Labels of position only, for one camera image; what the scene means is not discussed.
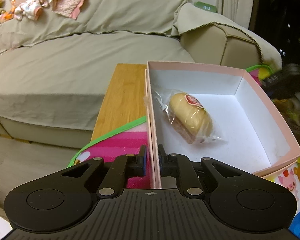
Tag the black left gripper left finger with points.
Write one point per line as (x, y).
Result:
(107, 179)

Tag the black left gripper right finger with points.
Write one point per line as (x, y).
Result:
(196, 180)

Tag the yellow bread roll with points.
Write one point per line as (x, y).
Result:
(187, 116)

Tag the pink cardboard box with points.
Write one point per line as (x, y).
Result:
(254, 135)

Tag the colourful cartoon play mat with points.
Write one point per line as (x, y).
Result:
(127, 138)

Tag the beige sofa with cover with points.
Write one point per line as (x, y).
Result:
(54, 72)

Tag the green digital clock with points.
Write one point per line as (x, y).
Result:
(205, 6)

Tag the pink baby clothes pile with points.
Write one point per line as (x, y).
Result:
(32, 9)

